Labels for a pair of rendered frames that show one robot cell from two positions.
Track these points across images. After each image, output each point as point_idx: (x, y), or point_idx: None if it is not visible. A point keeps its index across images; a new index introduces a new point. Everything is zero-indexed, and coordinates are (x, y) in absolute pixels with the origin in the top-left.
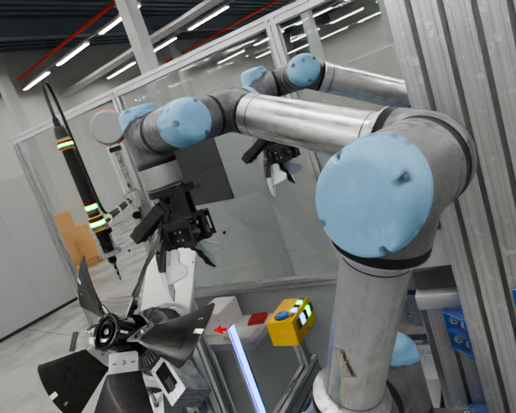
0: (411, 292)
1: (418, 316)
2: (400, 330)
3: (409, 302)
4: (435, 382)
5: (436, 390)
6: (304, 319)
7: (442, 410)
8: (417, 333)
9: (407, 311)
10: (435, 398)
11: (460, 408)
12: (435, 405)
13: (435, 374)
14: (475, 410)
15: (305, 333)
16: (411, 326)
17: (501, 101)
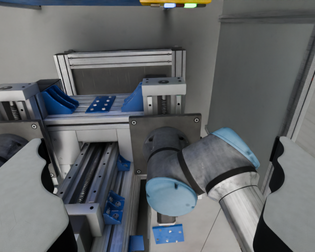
0: (148, 160)
1: (143, 148)
2: (136, 129)
3: (148, 150)
4: (113, 136)
5: (105, 138)
6: (168, 7)
7: (50, 164)
8: (131, 142)
9: (153, 139)
10: (97, 138)
11: (55, 171)
12: (91, 138)
13: (121, 136)
14: (56, 177)
15: (162, 5)
16: (142, 137)
17: None
